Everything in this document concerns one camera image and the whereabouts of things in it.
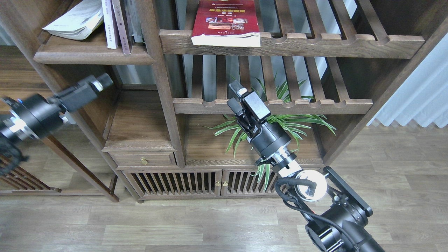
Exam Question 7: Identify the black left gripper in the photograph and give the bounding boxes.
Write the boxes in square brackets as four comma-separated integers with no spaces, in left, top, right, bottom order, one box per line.
[5,73,113,140]

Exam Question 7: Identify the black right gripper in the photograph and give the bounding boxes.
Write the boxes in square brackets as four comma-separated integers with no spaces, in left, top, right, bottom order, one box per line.
[227,80,291,160]

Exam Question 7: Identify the yellow-green book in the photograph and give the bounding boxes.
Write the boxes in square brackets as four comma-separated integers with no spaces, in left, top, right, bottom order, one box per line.
[43,0,104,40]

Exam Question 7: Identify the white and lilac book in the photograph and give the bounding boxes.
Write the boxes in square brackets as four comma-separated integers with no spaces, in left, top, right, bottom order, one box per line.
[101,0,120,49]

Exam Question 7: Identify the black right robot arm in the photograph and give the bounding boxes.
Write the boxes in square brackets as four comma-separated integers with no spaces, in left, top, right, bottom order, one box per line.
[227,81,384,252]

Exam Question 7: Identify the upright white books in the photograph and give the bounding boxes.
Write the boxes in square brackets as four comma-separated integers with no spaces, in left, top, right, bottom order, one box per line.
[112,0,144,55]

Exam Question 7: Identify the green spider plant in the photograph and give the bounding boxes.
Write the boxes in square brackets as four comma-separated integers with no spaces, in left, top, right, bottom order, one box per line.
[212,88,336,189]

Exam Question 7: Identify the right slatted cabinet door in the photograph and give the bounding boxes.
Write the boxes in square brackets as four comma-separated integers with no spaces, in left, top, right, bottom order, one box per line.
[221,169,278,198]

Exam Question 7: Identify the slatted cabinet door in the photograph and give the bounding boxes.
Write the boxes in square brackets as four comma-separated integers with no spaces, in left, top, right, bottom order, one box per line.
[221,169,278,198]
[124,169,222,200]

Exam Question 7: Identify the small wooden drawer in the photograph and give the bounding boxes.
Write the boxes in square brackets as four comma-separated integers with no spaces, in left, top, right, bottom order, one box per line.
[109,152,176,167]

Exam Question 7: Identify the dark wooden bookshelf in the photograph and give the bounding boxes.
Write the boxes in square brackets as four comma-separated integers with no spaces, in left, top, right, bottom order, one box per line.
[1,0,447,202]

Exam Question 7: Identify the red book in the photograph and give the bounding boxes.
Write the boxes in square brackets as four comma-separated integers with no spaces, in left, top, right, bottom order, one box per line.
[191,0,261,48]

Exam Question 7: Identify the left slatted cabinet door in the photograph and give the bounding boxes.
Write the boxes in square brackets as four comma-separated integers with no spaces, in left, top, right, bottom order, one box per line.
[124,169,222,200]

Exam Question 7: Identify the white curtain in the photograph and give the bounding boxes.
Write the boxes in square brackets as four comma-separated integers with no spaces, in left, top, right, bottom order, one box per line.
[368,35,448,128]

